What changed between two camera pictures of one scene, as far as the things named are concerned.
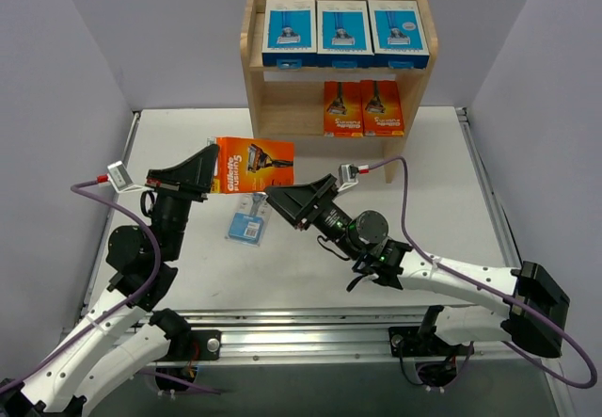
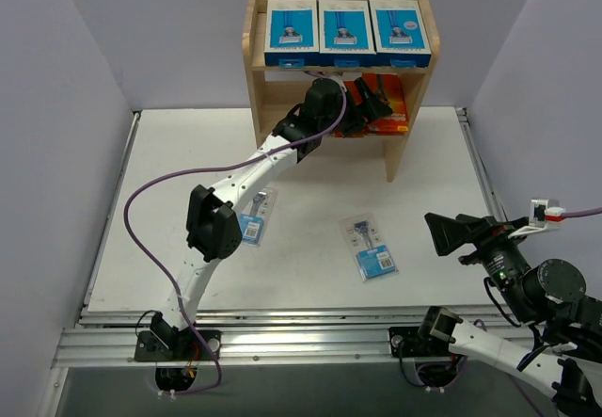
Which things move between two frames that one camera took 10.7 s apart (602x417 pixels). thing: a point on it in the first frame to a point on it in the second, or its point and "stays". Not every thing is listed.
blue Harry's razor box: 343,39 stays
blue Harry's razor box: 397,35 stays
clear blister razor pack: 249,218 stays
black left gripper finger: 196,172 to 373,105
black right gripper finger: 296,201 to 449,233
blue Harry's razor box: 289,34 stays
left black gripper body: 178,190 to 356,112
